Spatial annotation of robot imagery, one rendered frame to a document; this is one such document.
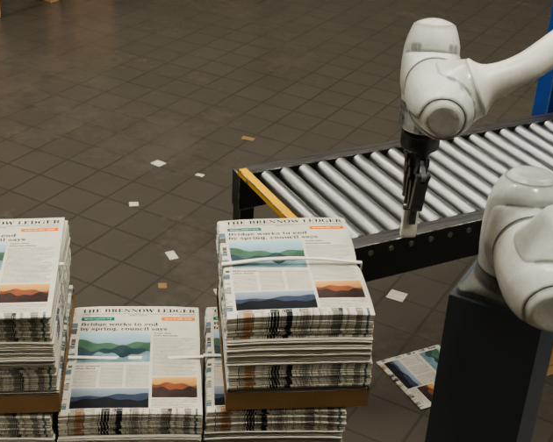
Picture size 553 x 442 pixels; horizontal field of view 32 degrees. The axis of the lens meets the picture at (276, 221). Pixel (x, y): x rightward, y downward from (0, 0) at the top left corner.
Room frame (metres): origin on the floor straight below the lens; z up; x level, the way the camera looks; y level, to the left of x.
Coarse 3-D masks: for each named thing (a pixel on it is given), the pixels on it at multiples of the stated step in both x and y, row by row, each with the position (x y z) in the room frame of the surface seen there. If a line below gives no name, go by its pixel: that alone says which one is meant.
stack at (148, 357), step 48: (96, 336) 1.70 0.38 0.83; (144, 336) 1.71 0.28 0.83; (192, 336) 1.73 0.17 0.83; (96, 384) 1.54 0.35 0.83; (144, 384) 1.55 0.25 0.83; (192, 384) 1.56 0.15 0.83; (0, 432) 1.43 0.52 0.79; (48, 432) 1.44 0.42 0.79; (96, 432) 1.45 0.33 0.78; (144, 432) 1.46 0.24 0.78; (192, 432) 1.47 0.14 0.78; (240, 432) 1.48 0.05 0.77; (288, 432) 1.49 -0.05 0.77; (336, 432) 1.50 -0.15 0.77
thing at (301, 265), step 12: (240, 264) 1.67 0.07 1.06; (252, 264) 1.67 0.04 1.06; (264, 264) 1.67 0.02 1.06; (276, 264) 1.67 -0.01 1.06; (288, 264) 1.68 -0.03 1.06; (300, 264) 1.68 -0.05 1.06; (312, 264) 1.68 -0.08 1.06; (324, 264) 1.69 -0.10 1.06; (336, 264) 1.69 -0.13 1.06; (348, 264) 1.69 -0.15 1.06
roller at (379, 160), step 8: (376, 152) 2.80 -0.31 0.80; (376, 160) 2.76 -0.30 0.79; (384, 160) 2.74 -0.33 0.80; (384, 168) 2.72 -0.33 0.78; (392, 168) 2.70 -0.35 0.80; (400, 168) 2.69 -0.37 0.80; (392, 176) 2.67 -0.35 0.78; (400, 176) 2.65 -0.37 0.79; (400, 184) 2.63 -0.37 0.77; (432, 192) 2.54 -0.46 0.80; (424, 200) 2.52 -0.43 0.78; (432, 200) 2.50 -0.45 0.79; (440, 200) 2.49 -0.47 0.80; (432, 208) 2.48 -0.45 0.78; (440, 208) 2.46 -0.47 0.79; (448, 208) 2.45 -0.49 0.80; (448, 216) 2.42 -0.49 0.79
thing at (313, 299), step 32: (224, 288) 1.58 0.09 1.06; (256, 288) 1.58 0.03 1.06; (288, 288) 1.59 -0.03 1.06; (320, 288) 1.59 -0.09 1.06; (352, 288) 1.60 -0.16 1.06; (224, 320) 1.53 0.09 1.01; (256, 320) 1.49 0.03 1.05; (288, 320) 1.50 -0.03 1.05; (320, 320) 1.50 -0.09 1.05; (352, 320) 1.51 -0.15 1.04; (224, 352) 1.59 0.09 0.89; (256, 352) 1.48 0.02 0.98; (288, 352) 1.49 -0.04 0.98; (320, 352) 1.50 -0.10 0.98; (352, 352) 1.50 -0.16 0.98; (256, 384) 1.48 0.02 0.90; (288, 384) 1.49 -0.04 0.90; (320, 384) 1.50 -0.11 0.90; (352, 384) 1.50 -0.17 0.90
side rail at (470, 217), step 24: (456, 216) 2.40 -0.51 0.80; (480, 216) 2.41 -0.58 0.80; (360, 240) 2.23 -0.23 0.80; (384, 240) 2.24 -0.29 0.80; (408, 240) 2.27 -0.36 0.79; (432, 240) 2.31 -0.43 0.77; (456, 240) 2.35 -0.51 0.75; (360, 264) 2.20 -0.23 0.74; (384, 264) 2.24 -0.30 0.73; (408, 264) 2.28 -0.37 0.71; (432, 264) 2.32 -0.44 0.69
